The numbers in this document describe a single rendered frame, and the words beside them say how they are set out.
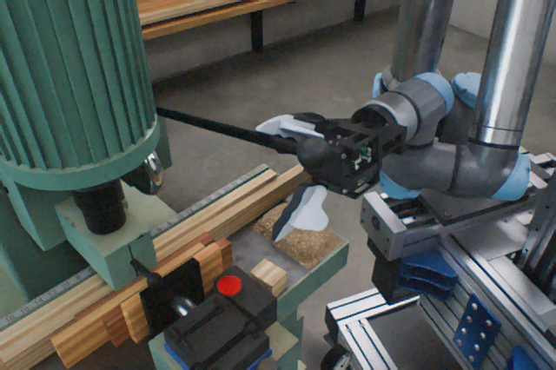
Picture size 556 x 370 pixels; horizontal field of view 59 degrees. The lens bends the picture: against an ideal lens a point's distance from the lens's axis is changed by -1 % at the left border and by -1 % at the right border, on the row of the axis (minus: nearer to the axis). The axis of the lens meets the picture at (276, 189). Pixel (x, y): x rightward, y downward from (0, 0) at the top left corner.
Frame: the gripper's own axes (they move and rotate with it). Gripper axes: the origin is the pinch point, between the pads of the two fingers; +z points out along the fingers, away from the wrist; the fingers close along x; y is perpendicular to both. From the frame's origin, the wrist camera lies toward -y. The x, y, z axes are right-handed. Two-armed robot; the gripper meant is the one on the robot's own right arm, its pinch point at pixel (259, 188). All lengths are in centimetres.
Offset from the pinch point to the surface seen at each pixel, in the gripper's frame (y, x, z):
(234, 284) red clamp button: -0.8, 11.4, 5.6
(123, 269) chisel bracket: -13.4, 10.3, 13.6
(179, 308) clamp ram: -8.3, 16.9, 10.1
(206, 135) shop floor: -171, 82, -106
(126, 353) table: -12.5, 22.2, 17.5
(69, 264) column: -39.1, 22.9, 13.9
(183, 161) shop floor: -161, 84, -83
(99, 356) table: -14.6, 21.9, 20.4
